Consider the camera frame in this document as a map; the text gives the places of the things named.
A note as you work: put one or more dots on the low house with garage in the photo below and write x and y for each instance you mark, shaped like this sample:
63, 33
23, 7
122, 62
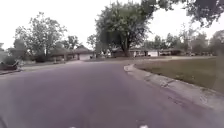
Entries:
83, 54

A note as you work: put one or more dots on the large broad tree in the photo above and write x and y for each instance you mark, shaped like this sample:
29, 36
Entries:
125, 26

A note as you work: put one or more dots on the grey asphalt road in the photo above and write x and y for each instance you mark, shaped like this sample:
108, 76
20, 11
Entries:
83, 96

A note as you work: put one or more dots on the grass lawn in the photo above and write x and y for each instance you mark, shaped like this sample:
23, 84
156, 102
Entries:
186, 70

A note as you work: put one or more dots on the leafy tree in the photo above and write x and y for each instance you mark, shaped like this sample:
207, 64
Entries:
41, 33

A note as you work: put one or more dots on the concrete kerb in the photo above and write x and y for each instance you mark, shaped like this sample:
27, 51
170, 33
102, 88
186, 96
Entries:
186, 90

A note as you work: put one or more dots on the row of trees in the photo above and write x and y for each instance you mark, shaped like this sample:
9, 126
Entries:
200, 43

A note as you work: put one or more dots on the overhanging tree branches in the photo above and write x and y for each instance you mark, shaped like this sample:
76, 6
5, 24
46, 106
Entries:
203, 10

